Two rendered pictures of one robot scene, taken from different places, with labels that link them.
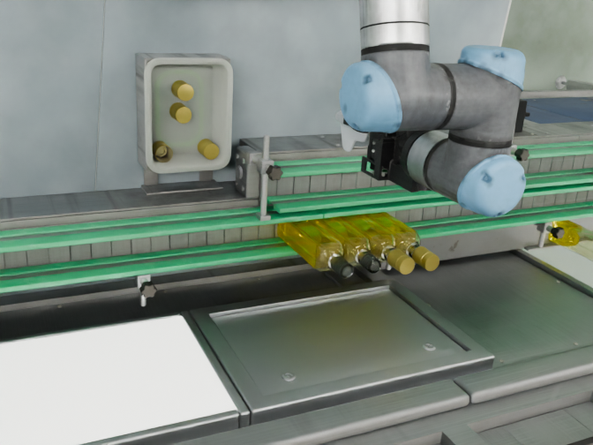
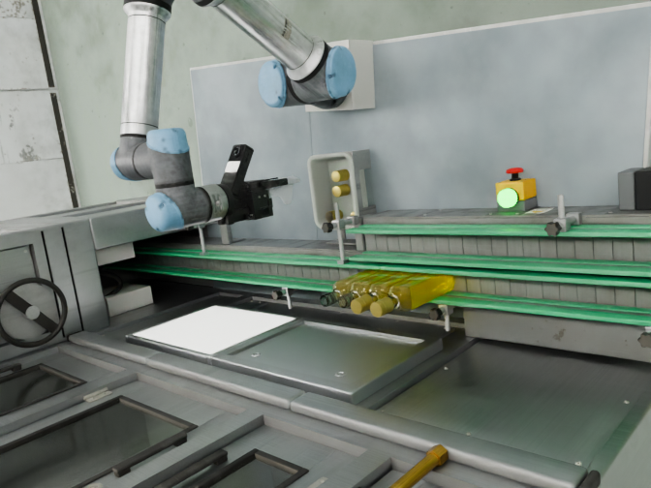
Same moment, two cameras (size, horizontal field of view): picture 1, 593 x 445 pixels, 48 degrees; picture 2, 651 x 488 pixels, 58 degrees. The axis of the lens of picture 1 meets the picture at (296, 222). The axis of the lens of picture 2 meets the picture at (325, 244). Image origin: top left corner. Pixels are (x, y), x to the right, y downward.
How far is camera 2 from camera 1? 1.55 m
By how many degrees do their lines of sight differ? 68
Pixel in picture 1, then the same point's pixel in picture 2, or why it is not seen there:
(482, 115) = (147, 168)
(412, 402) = (260, 387)
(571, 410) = (339, 453)
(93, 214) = (284, 249)
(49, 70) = (292, 167)
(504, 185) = (152, 210)
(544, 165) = not seen: outside the picture
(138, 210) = (302, 250)
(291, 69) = (418, 155)
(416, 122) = (128, 173)
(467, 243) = (577, 335)
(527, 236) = not seen: outside the picture
